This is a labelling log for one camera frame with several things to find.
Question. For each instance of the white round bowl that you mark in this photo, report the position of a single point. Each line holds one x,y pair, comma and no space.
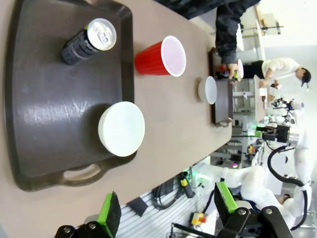
210,90
121,129

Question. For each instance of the person's dark jacket torso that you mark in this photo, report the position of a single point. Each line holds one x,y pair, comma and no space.
198,7

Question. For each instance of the black handheld enabling device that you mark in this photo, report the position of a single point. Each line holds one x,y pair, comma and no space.
185,184

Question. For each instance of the person's left hand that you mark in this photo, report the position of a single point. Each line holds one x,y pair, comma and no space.
231,69

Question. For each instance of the beige cardboard box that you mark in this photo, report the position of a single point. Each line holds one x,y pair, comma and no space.
263,16

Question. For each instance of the person's left forearm dark sleeve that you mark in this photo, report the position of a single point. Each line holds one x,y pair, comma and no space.
227,37

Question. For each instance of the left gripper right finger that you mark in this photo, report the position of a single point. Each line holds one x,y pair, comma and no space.
225,198

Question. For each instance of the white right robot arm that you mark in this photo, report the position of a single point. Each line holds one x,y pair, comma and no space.
255,181

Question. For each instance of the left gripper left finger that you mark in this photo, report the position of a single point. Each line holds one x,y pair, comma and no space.
109,213

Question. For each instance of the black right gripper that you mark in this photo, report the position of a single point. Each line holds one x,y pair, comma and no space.
282,134

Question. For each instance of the yellow emergency stop box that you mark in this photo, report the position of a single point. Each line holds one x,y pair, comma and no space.
196,218

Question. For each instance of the wooden background table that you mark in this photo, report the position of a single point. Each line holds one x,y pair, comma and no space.
260,99

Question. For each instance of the black foam wedge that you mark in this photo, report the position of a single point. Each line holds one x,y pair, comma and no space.
137,205

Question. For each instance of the brown plastic tray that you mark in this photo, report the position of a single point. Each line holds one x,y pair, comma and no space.
223,104
49,111

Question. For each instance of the black soda can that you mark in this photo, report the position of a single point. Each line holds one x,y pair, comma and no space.
79,47
223,74

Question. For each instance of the background person white shirt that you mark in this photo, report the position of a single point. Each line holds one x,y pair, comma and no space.
277,67

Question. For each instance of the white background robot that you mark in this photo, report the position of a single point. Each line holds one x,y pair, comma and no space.
284,111

